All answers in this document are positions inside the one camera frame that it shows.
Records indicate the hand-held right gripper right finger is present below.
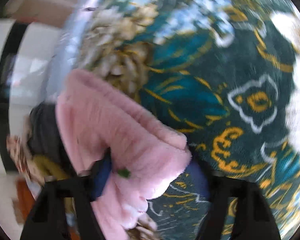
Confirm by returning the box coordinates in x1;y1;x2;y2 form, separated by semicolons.
187;159;282;240

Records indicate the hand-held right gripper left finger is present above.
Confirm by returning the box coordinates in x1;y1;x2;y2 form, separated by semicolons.
20;152;113;240

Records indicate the pink fleece garment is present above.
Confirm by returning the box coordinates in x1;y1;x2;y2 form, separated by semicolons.
55;69;192;240

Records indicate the mustard knit sweater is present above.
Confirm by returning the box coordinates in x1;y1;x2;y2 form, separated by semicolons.
32;154;77;217

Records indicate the dark grey garment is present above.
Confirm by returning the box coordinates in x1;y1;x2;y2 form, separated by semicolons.
27;102;74;179

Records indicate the wooden headboard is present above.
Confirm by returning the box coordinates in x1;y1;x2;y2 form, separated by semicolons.
14;177;42;224

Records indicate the car print garment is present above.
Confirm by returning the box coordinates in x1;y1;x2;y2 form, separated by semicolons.
6;134;47;198

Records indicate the teal floral bed sheet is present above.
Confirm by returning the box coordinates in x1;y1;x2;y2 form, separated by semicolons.
74;0;300;240

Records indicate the blue floral duvet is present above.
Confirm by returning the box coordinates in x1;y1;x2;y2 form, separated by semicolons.
43;0;102;102

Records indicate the white glossy wardrobe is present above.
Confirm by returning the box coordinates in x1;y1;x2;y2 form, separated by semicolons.
0;17;65;180

